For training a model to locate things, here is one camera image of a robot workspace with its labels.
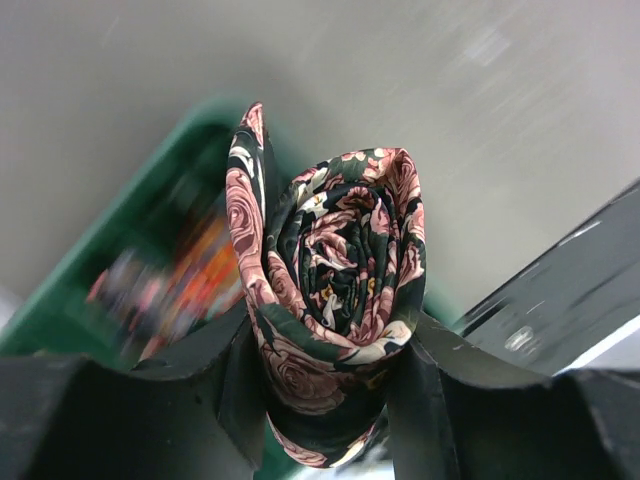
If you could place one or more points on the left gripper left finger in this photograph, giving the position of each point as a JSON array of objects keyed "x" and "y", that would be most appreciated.
[{"x": 193, "y": 411}]

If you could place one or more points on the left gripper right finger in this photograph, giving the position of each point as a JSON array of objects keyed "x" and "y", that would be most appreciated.
[{"x": 458, "y": 412}]

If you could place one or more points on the pink floral dark tie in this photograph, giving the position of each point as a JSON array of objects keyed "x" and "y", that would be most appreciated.
[{"x": 334, "y": 275}]

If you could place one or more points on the rolled purple floral tie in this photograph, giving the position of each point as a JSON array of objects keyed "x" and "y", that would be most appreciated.
[{"x": 135, "y": 292}]

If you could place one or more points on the rolled red pattern tie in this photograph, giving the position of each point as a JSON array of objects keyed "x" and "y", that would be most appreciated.
[{"x": 205, "y": 281}]

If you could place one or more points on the green divided organizer tray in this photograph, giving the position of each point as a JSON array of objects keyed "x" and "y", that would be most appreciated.
[{"x": 151, "y": 214}]

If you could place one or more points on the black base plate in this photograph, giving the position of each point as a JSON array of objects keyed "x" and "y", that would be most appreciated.
[{"x": 575, "y": 305}]

